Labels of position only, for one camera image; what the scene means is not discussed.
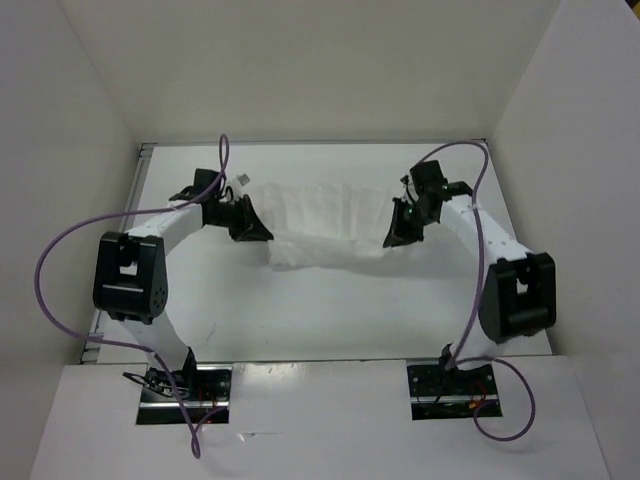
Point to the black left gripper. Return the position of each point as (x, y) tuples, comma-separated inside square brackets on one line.
[(249, 227)]

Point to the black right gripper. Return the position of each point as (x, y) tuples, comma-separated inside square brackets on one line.
[(399, 235)]

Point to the white pleated skirt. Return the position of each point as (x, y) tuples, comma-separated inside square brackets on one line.
[(324, 225)]

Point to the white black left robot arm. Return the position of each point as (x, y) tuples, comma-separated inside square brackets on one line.
[(158, 339)]

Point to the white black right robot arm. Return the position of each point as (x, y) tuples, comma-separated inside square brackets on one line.
[(515, 293)]

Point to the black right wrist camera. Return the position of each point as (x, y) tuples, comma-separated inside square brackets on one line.
[(426, 180)]

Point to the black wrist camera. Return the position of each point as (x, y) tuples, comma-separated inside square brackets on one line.
[(426, 180), (212, 185)]

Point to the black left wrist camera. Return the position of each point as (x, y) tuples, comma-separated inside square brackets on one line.
[(212, 185)]

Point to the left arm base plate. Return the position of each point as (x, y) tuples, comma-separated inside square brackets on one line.
[(207, 401)]

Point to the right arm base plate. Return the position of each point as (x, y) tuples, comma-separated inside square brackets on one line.
[(439, 395)]

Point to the aluminium table frame rail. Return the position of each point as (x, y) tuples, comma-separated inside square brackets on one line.
[(116, 294)]

